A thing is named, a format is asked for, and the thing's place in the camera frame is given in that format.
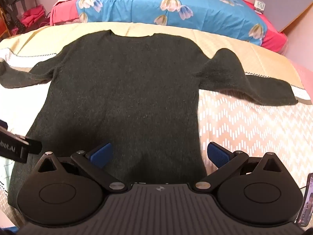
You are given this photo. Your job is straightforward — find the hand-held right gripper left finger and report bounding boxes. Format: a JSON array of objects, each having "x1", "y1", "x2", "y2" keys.
[{"x1": 37, "y1": 142, "x2": 126, "y2": 192}]

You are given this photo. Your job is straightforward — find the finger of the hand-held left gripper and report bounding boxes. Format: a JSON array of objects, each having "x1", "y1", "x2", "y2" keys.
[{"x1": 15, "y1": 134, "x2": 42, "y2": 155}]

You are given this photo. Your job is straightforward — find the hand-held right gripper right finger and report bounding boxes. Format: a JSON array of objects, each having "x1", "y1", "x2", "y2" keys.
[{"x1": 193, "y1": 142, "x2": 284, "y2": 192}]

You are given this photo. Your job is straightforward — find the dark green knit sweater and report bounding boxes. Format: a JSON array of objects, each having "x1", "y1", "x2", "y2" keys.
[{"x1": 0, "y1": 29, "x2": 299, "y2": 210}]

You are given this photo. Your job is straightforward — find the pile of red clothes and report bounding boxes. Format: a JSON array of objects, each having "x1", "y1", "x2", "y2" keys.
[{"x1": 21, "y1": 4, "x2": 50, "y2": 27}]

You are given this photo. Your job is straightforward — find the hanging dark clothes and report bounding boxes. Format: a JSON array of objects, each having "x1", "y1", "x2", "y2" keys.
[{"x1": 0, "y1": 0, "x2": 28, "y2": 35}]

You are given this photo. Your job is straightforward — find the yellow and pink patterned blanket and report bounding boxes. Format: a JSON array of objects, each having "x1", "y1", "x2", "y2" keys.
[{"x1": 0, "y1": 22, "x2": 313, "y2": 226}]

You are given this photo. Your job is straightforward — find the smartphone with lit screen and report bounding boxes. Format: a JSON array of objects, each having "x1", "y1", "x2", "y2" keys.
[{"x1": 295, "y1": 173, "x2": 313, "y2": 227}]

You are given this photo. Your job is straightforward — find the wooden shelf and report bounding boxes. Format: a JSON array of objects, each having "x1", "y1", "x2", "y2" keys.
[{"x1": 0, "y1": 7, "x2": 12, "y2": 39}]

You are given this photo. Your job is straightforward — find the white digital clock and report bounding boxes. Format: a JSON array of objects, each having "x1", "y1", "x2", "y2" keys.
[{"x1": 254, "y1": 0, "x2": 266, "y2": 14}]

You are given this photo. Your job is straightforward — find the grey headboard panel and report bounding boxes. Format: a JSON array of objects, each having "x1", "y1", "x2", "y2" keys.
[{"x1": 265, "y1": 0, "x2": 313, "y2": 33}]

